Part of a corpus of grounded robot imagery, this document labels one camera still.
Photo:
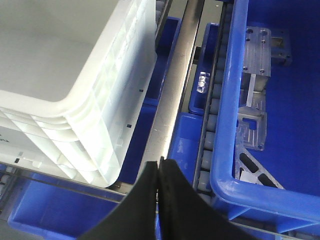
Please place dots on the machined aluminium bracket parts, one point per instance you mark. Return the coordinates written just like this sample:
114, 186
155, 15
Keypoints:
251, 130

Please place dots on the small clear plastic part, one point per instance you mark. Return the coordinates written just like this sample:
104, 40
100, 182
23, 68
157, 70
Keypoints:
203, 82

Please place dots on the right white roller track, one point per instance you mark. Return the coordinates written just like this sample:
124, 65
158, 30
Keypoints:
202, 175

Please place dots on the white plastic Totelife bin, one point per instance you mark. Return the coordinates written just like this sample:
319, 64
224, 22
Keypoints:
73, 77

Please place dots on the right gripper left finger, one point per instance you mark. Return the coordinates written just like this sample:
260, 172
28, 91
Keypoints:
134, 218

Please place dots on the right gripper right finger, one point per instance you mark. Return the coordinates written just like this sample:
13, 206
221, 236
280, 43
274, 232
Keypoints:
184, 215

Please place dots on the blue bin lower middle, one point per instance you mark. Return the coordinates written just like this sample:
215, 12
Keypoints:
57, 210

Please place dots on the blue bin upper right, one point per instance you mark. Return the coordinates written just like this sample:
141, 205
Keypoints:
292, 148

